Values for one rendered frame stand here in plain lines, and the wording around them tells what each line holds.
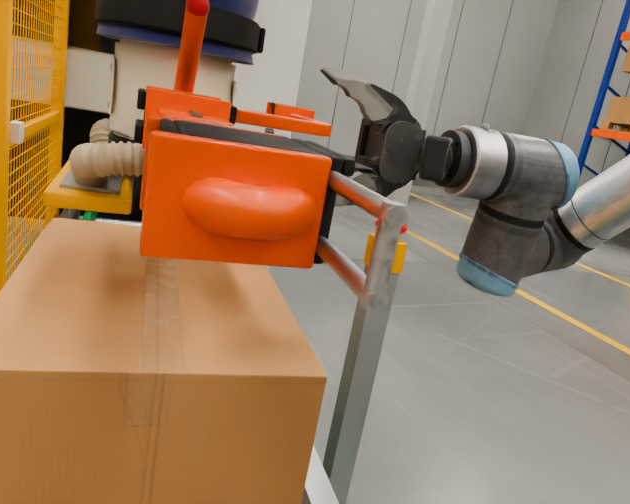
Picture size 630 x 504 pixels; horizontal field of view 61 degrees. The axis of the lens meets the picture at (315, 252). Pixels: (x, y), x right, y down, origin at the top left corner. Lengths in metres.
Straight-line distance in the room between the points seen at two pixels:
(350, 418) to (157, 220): 1.15
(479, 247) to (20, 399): 0.58
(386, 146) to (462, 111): 10.91
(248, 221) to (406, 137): 0.46
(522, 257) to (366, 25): 9.68
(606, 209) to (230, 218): 0.69
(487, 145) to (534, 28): 11.81
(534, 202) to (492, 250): 0.08
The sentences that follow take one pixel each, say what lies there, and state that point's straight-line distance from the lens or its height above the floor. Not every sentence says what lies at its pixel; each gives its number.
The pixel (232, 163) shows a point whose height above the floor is 1.23.
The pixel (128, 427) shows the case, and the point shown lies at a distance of 0.66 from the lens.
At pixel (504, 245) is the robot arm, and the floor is 1.12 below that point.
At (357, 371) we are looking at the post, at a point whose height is 0.69.
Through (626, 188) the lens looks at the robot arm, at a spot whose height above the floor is 1.22.
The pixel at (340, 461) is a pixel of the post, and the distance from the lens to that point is 1.41.
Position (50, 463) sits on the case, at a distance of 0.69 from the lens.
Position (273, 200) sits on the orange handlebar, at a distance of 0.21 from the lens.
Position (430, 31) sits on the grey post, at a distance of 3.70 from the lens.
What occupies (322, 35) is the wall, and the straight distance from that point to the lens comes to 10.02.
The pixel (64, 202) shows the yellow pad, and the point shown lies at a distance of 0.71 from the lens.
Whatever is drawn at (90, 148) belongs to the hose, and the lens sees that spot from 0.68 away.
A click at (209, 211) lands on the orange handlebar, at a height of 1.21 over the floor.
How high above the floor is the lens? 1.26
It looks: 15 degrees down
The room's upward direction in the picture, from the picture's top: 10 degrees clockwise
